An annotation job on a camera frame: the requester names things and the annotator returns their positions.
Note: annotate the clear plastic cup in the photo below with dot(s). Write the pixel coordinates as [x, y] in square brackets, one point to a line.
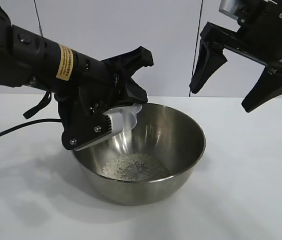
[132, 120]

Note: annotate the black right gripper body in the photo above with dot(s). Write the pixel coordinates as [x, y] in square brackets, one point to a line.
[265, 32]

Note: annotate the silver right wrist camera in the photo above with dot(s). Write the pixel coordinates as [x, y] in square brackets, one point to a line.
[228, 6]

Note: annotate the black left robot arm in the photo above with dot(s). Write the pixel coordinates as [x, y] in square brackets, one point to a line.
[31, 55]

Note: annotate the stainless steel mixing bowl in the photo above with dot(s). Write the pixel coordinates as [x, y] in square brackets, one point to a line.
[170, 140]

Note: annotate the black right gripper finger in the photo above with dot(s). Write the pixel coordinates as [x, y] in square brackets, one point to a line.
[208, 65]
[270, 90]

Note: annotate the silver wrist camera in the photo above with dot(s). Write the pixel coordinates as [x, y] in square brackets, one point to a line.
[228, 6]
[113, 122]

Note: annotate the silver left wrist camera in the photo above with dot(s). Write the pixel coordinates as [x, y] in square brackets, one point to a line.
[113, 122]

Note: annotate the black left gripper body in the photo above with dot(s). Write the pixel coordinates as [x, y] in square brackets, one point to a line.
[100, 82]

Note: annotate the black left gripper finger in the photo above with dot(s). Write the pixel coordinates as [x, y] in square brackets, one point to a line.
[137, 92]

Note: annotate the white rice grains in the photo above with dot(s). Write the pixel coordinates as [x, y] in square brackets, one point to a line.
[120, 167]

